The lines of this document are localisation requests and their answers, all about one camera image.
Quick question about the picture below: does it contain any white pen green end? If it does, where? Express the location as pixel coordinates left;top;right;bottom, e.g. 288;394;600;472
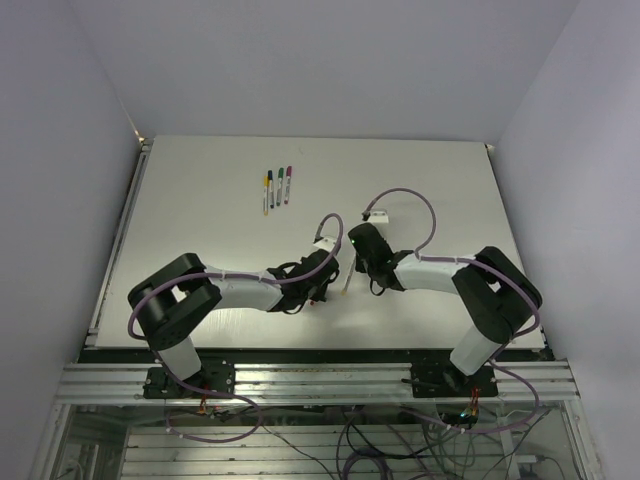
276;175;284;207

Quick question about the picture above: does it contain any white pen yellow end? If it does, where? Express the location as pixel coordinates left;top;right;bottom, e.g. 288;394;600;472
262;184;270;216

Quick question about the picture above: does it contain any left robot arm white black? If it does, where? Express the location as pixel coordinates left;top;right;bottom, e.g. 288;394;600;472
127;249;339;397

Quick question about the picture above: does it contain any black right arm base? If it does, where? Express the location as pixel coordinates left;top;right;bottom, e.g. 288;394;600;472
401;361;498;398

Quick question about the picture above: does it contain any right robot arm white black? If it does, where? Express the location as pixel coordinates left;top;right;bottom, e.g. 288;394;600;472
348;223;543;396

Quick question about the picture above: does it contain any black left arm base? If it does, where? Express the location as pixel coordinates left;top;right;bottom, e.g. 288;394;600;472
143;361;235;400

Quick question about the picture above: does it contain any white pen orange end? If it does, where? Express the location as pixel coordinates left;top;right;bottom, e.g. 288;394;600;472
341;255;357;296

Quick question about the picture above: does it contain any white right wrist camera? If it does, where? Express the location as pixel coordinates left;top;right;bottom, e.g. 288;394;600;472
362;209;390;225

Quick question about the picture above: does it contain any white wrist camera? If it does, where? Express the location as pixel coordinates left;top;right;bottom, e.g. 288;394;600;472
362;209;390;225
313;236;337;253

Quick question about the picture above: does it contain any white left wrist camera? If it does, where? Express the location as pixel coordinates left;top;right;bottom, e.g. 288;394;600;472
313;236;337;253

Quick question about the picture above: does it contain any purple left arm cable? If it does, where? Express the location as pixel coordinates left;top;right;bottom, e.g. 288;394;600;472
127;213;345;442

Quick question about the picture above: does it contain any aluminium frame rail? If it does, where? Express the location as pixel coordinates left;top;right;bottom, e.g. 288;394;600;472
54;361;579;406

